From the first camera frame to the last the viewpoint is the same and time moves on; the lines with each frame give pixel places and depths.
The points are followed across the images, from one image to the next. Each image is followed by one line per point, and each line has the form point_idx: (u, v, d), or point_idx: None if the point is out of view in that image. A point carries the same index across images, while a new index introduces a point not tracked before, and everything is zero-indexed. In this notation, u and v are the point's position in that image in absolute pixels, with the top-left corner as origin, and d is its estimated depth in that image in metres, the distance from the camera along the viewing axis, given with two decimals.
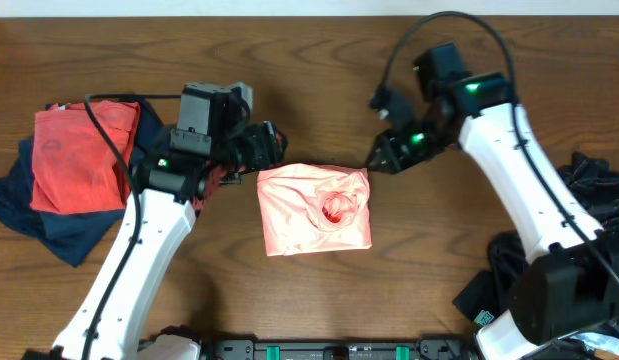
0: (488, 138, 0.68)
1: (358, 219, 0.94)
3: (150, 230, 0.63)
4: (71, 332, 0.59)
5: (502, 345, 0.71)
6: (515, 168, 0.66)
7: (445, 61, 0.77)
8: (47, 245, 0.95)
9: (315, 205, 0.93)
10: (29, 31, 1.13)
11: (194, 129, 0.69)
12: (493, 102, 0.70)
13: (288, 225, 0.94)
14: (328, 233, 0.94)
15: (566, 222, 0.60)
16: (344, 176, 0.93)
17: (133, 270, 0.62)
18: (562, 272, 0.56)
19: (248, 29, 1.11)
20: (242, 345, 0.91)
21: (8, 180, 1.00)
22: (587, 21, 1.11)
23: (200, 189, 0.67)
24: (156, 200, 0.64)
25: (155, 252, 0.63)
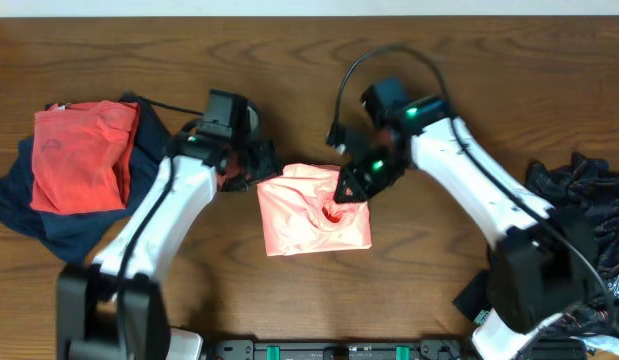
0: (434, 151, 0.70)
1: (358, 218, 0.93)
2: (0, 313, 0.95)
3: (182, 183, 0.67)
4: (111, 252, 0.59)
5: (496, 342, 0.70)
6: (462, 171, 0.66)
7: (387, 93, 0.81)
8: (48, 245, 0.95)
9: (315, 204, 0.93)
10: (28, 31, 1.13)
11: (218, 121, 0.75)
12: (432, 118, 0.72)
13: (287, 224, 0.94)
14: (328, 233, 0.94)
15: (516, 206, 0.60)
16: None
17: (166, 209, 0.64)
18: (523, 248, 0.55)
19: (248, 29, 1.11)
20: (242, 345, 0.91)
21: (8, 180, 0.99)
22: (586, 21, 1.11)
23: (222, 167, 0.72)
24: (187, 164, 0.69)
25: (186, 200, 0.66)
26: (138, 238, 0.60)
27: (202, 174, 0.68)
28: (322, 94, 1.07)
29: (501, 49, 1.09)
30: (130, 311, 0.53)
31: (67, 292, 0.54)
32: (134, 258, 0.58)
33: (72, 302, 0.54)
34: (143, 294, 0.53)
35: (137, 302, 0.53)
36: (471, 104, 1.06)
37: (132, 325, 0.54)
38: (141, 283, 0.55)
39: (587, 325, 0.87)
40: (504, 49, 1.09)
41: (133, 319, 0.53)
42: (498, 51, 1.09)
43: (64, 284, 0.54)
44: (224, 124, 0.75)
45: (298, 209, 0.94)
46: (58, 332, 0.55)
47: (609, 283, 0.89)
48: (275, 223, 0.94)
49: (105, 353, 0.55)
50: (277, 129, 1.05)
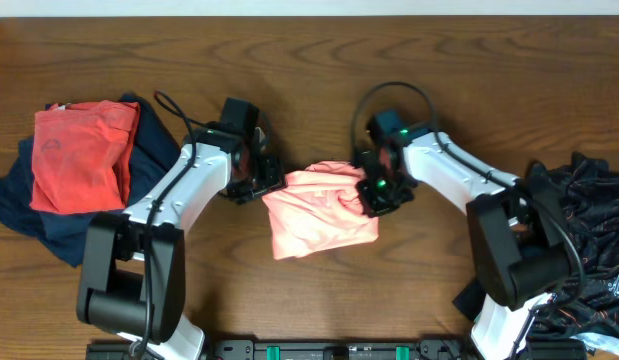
0: (419, 153, 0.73)
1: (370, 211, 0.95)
2: None
3: (202, 163, 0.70)
4: (137, 206, 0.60)
5: (491, 332, 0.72)
6: (441, 165, 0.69)
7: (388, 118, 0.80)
8: (48, 245, 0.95)
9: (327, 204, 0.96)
10: (29, 31, 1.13)
11: (232, 124, 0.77)
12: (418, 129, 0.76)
13: (304, 225, 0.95)
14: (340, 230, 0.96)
15: (486, 178, 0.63)
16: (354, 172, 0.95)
17: (187, 181, 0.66)
18: (494, 209, 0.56)
19: (248, 29, 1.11)
20: (242, 345, 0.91)
21: (8, 180, 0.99)
22: (585, 21, 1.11)
23: (236, 159, 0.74)
24: (208, 149, 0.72)
25: (206, 177, 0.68)
26: (164, 198, 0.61)
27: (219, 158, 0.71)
28: (323, 94, 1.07)
29: (501, 49, 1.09)
30: (157, 256, 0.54)
31: (96, 238, 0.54)
32: (161, 213, 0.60)
33: (101, 248, 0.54)
34: (170, 239, 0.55)
35: (164, 247, 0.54)
36: (471, 103, 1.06)
37: (158, 272, 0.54)
38: (166, 231, 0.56)
39: (587, 325, 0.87)
40: (504, 49, 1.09)
41: (160, 265, 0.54)
42: (499, 51, 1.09)
43: (95, 230, 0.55)
44: (238, 126, 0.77)
45: (310, 209, 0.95)
46: (83, 281, 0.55)
47: (609, 283, 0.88)
48: (293, 225, 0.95)
49: (127, 305, 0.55)
50: (278, 129, 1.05)
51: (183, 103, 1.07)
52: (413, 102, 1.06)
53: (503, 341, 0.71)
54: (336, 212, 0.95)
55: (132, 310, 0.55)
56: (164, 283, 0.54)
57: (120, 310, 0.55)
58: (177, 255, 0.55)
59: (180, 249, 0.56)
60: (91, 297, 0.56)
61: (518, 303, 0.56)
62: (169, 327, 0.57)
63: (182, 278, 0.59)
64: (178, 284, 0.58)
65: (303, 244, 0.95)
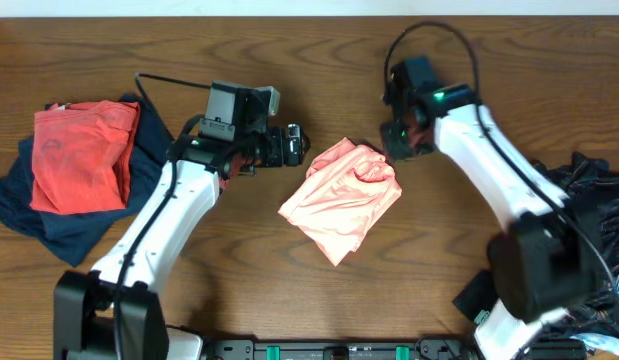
0: (457, 133, 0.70)
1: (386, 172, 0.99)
2: None
3: (184, 189, 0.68)
4: (109, 261, 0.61)
5: (499, 337, 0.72)
6: (480, 152, 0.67)
7: (418, 73, 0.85)
8: (47, 245, 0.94)
9: (350, 191, 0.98)
10: (29, 31, 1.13)
11: (220, 118, 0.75)
12: (459, 102, 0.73)
13: (348, 213, 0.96)
14: (376, 206, 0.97)
15: (533, 192, 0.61)
16: (349, 154, 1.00)
17: (167, 218, 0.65)
18: (535, 230, 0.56)
19: (248, 29, 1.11)
20: (242, 344, 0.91)
21: (8, 179, 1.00)
22: (585, 21, 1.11)
23: (225, 171, 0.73)
24: (191, 169, 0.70)
25: (188, 208, 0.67)
26: (138, 248, 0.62)
27: (205, 179, 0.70)
28: (323, 93, 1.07)
29: (501, 49, 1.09)
30: (126, 320, 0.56)
31: (65, 300, 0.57)
32: (133, 267, 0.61)
33: (70, 311, 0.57)
34: (141, 305, 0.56)
35: (135, 312, 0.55)
36: None
37: (127, 335, 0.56)
38: (139, 294, 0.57)
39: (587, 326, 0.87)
40: (503, 49, 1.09)
41: (130, 330, 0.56)
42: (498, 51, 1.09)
43: (64, 294, 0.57)
44: (227, 120, 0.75)
45: (338, 202, 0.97)
46: (56, 336, 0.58)
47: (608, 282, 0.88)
48: (333, 221, 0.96)
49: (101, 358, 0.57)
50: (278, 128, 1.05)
51: (184, 103, 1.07)
52: None
53: (510, 347, 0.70)
54: (362, 189, 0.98)
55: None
56: (133, 348, 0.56)
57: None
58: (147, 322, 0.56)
59: (153, 313, 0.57)
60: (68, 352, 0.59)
61: (534, 321, 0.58)
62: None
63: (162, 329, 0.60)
64: (157, 339, 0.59)
65: (351, 233, 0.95)
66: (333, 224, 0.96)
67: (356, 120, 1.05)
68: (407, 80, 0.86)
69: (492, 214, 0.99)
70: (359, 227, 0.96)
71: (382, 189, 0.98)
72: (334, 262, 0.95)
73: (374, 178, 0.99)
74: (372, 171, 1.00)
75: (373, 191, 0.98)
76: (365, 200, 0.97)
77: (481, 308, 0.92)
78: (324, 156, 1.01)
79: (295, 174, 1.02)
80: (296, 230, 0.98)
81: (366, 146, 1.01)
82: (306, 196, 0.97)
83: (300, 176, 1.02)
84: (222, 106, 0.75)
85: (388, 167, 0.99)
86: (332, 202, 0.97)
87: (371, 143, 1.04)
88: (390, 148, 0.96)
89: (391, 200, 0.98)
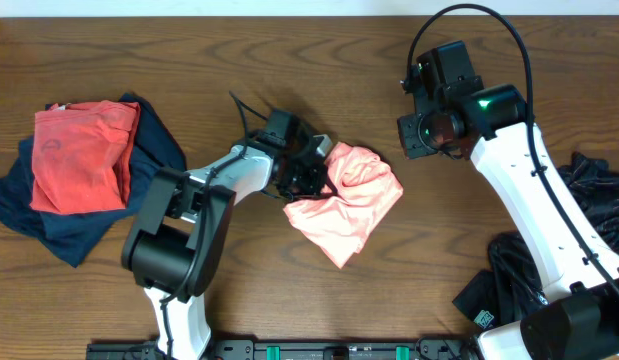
0: (503, 163, 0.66)
1: (382, 170, 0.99)
2: (0, 313, 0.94)
3: (249, 159, 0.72)
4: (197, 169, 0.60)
5: (507, 354, 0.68)
6: (531, 195, 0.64)
7: (453, 66, 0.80)
8: (48, 245, 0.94)
9: (348, 195, 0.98)
10: (29, 31, 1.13)
11: (275, 134, 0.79)
12: (507, 121, 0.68)
13: (349, 215, 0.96)
14: (376, 204, 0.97)
15: (588, 260, 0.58)
16: (345, 157, 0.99)
17: (237, 167, 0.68)
18: (587, 310, 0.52)
19: (248, 29, 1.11)
20: (242, 344, 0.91)
21: (8, 179, 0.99)
22: (584, 21, 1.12)
23: (274, 170, 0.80)
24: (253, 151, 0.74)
25: (250, 170, 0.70)
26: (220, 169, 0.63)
27: (263, 161, 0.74)
28: (323, 94, 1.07)
29: (501, 49, 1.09)
30: (208, 210, 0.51)
31: (156, 184, 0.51)
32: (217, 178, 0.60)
33: (158, 195, 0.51)
34: (227, 195, 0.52)
35: (220, 201, 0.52)
36: None
37: (208, 226, 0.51)
38: (221, 189, 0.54)
39: None
40: (504, 49, 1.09)
41: (211, 220, 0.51)
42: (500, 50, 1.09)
43: (156, 177, 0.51)
44: (280, 134, 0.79)
45: (338, 203, 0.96)
46: (134, 222, 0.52)
47: None
48: (337, 222, 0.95)
49: (170, 258, 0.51)
50: None
51: (183, 103, 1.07)
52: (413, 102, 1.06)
53: None
54: (359, 191, 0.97)
55: (174, 263, 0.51)
56: (209, 241, 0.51)
57: (162, 263, 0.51)
58: (227, 214, 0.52)
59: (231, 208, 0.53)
60: (136, 242, 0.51)
61: None
62: (202, 290, 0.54)
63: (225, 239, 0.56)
64: (220, 243, 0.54)
65: (353, 234, 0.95)
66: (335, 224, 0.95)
67: (356, 121, 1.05)
68: (439, 71, 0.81)
69: (492, 214, 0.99)
70: (359, 228, 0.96)
71: (379, 187, 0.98)
72: (336, 263, 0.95)
73: (370, 177, 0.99)
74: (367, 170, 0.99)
75: (371, 191, 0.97)
76: (363, 201, 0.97)
77: (481, 308, 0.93)
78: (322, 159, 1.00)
79: None
80: (296, 230, 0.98)
81: (361, 148, 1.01)
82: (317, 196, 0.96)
83: None
84: (277, 127, 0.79)
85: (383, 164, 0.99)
86: (330, 203, 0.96)
87: (371, 143, 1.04)
88: (409, 146, 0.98)
89: (390, 198, 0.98)
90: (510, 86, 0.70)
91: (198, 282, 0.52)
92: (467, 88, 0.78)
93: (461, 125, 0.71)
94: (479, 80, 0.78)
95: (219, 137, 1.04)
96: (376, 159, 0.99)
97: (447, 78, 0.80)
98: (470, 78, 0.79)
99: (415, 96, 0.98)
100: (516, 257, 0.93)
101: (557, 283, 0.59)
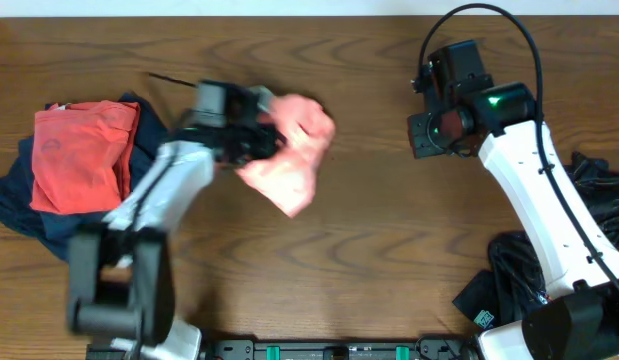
0: (511, 159, 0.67)
1: (317, 114, 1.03)
2: (0, 313, 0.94)
3: (185, 158, 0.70)
4: (120, 212, 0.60)
5: (506, 354, 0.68)
6: (537, 192, 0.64)
7: (465, 63, 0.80)
8: (47, 245, 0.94)
9: (296, 146, 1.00)
10: (29, 31, 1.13)
11: (209, 109, 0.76)
12: (516, 118, 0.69)
13: (300, 169, 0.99)
14: (318, 147, 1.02)
15: (593, 259, 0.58)
16: (284, 109, 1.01)
17: (169, 181, 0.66)
18: (588, 308, 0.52)
19: (248, 29, 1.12)
20: (242, 345, 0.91)
21: (8, 179, 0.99)
22: (585, 21, 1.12)
23: (219, 155, 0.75)
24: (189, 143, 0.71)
25: (188, 173, 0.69)
26: (146, 197, 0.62)
27: (200, 152, 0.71)
28: (322, 93, 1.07)
29: (502, 49, 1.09)
30: (141, 260, 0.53)
31: (80, 249, 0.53)
32: (142, 216, 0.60)
33: (84, 259, 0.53)
34: (151, 242, 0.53)
35: (148, 249, 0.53)
36: None
37: (147, 275, 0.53)
38: (147, 234, 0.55)
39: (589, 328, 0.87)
40: (504, 48, 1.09)
41: (148, 269, 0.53)
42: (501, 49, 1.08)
43: (76, 242, 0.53)
44: (215, 109, 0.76)
45: (288, 158, 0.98)
46: (70, 292, 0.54)
47: None
48: (290, 178, 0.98)
49: (115, 315, 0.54)
50: None
51: (184, 103, 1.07)
52: (413, 102, 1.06)
53: None
54: (305, 142, 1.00)
55: (119, 319, 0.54)
56: (153, 288, 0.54)
57: (109, 320, 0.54)
58: (162, 258, 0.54)
59: (165, 250, 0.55)
60: (79, 307, 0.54)
61: None
62: (160, 332, 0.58)
63: (168, 278, 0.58)
64: (165, 283, 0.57)
65: (306, 185, 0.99)
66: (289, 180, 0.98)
67: (356, 120, 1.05)
68: (449, 69, 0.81)
69: (492, 214, 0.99)
70: (311, 177, 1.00)
71: (320, 138, 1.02)
72: (287, 211, 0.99)
73: (311, 129, 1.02)
74: (309, 122, 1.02)
75: (317, 141, 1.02)
76: (311, 152, 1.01)
77: (480, 308, 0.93)
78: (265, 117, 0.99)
79: None
80: (295, 230, 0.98)
81: (300, 97, 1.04)
82: (270, 160, 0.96)
83: None
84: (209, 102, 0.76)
85: (320, 113, 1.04)
86: (279, 157, 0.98)
87: (371, 142, 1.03)
88: (418, 144, 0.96)
89: (327, 145, 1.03)
90: (520, 83, 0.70)
91: (148, 329, 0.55)
92: (478, 86, 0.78)
93: (470, 121, 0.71)
94: (489, 78, 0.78)
95: None
96: (315, 107, 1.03)
97: (457, 76, 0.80)
98: (481, 76, 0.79)
99: (427, 95, 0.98)
100: (516, 257, 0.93)
101: (560, 280, 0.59)
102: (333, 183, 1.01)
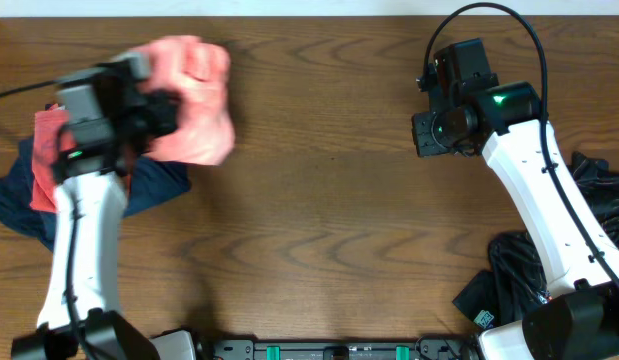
0: (515, 158, 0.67)
1: (201, 54, 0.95)
2: (1, 313, 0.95)
3: (88, 202, 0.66)
4: (51, 308, 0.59)
5: (507, 353, 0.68)
6: (540, 192, 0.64)
7: (470, 62, 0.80)
8: (48, 245, 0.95)
9: (198, 96, 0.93)
10: (29, 31, 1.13)
11: (87, 118, 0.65)
12: (520, 118, 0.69)
13: (209, 122, 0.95)
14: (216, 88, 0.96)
15: (594, 258, 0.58)
16: (175, 59, 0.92)
17: (84, 240, 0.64)
18: (588, 307, 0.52)
19: (248, 29, 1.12)
20: (242, 344, 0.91)
21: (8, 179, 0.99)
22: (585, 21, 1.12)
23: (122, 165, 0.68)
24: (84, 181, 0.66)
25: (101, 219, 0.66)
26: (73, 276, 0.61)
27: (101, 183, 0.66)
28: (322, 93, 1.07)
29: (502, 49, 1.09)
30: (101, 349, 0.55)
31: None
32: (78, 300, 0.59)
33: None
34: (96, 327, 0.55)
35: (96, 334, 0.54)
36: None
37: (113, 358, 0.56)
38: (91, 319, 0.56)
39: None
40: (504, 48, 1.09)
41: (112, 353, 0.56)
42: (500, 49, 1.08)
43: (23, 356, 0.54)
44: (93, 117, 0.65)
45: (198, 113, 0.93)
46: None
47: None
48: (202, 133, 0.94)
49: None
50: (277, 128, 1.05)
51: None
52: (413, 102, 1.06)
53: None
54: (203, 89, 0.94)
55: None
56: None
57: None
58: (121, 337, 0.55)
59: (121, 327, 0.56)
60: None
61: None
62: None
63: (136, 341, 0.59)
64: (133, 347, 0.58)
65: (217, 131, 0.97)
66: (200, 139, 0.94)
67: (356, 120, 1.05)
68: (454, 67, 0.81)
69: (492, 214, 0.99)
70: (220, 125, 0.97)
71: (213, 80, 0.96)
72: (212, 163, 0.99)
73: (206, 75, 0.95)
74: (188, 65, 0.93)
75: (215, 85, 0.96)
76: (214, 98, 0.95)
77: (480, 308, 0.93)
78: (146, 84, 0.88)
79: (294, 173, 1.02)
80: (295, 230, 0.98)
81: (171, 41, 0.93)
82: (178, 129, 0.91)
83: (300, 177, 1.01)
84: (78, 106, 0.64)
85: (203, 51, 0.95)
86: (184, 120, 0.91)
87: (371, 142, 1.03)
88: (422, 143, 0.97)
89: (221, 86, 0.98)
90: (526, 83, 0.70)
91: None
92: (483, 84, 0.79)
93: (475, 119, 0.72)
94: (495, 78, 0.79)
95: None
96: (189, 46, 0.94)
97: (462, 74, 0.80)
98: (486, 76, 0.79)
99: (432, 95, 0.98)
100: (516, 258, 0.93)
101: (561, 279, 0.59)
102: (333, 183, 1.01)
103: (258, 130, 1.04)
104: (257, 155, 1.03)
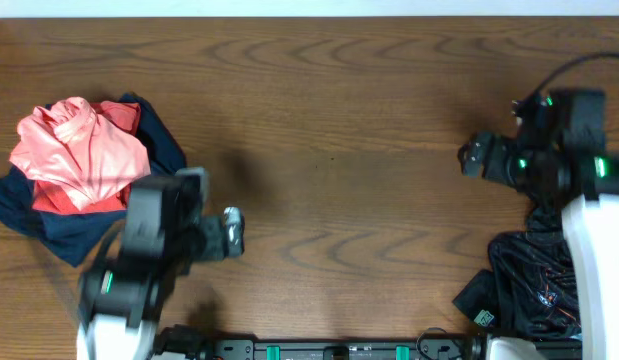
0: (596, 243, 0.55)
1: (58, 110, 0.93)
2: (1, 311, 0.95)
3: None
4: None
5: None
6: (612, 274, 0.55)
7: (584, 111, 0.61)
8: (49, 245, 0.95)
9: (87, 136, 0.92)
10: (29, 32, 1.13)
11: (143, 229, 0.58)
12: (615, 193, 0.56)
13: (110, 142, 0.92)
14: (94, 118, 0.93)
15: None
16: (35, 130, 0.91)
17: None
18: None
19: (248, 29, 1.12)
20: (242, 344, 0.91)
21: (8, 180, 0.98)
22: (585, 21, 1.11)
23: (151, 300, 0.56)
24: (105, 326, 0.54)
25: None
26: None
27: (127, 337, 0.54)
28: (322, 94, 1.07)
29: (501, 49, 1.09)
30: None
31: None
32: None
33: None
34: None
35: None
36: (471, 102, 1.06)
37: None
38: None
39: None
40: (503, 49, 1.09)
41: None
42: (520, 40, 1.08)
43: None
44: (153, 230, 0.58)
45: (97, 146, 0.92)
46: None
47: None
48: (107, 155, 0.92)
49: None
50: (278, 128, 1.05)
51: (184, 103, 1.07)
52: (413, 103, 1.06)
53: None
54: (83, 127, 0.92)
55: None
56: None
57: None
58: None
59: None
60: None
61: None
62: None
63: None
64: None
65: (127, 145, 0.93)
66: (115, 159, 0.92)
67: (356, 119, 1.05)
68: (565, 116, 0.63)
69: (493, 214, 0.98)
70: (117, 140, 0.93)
71: (86, 116, 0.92)
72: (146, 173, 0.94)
73: (72, 115, 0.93)
74: (51, 126, 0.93)
75: (91, 115, 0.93)
76: (95, 126, 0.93)
77: (481, 308, 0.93)
78: (34, 168, 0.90)
79: (295, 173, 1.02)
80: (295, 230, 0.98)
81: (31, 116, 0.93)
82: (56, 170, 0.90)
83: (300, 177, 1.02)
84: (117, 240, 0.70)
85: (55, 107, 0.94)
86: (90, 162, 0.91)
87: (371, 143, 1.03)
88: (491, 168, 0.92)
89: (99, 115, 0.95)
90: None
91: None
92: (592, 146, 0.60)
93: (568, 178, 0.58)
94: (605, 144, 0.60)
95: (219, 136, 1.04)
96: (55, 107, 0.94)
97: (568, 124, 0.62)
98: (596, 136, 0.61)
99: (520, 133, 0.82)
100: (516, 257, 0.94)
101: None
102: (333, 183, 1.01)
103: (259, 130, 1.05)
104: (257, 154, 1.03)
